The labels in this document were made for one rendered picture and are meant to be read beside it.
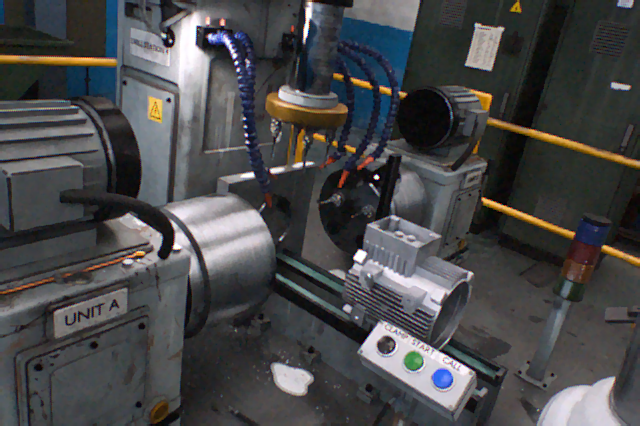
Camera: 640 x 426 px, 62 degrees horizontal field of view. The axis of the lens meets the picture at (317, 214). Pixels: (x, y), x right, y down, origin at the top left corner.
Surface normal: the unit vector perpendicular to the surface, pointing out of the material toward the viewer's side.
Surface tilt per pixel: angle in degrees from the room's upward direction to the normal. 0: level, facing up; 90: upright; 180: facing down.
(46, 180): 90
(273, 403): 0
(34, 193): 90
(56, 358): 90
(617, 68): 90
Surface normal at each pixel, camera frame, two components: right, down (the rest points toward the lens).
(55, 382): 0.76, 0.36
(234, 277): 0.77, 0.07
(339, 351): -0.63, 0.19
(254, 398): 0.16, -0.91
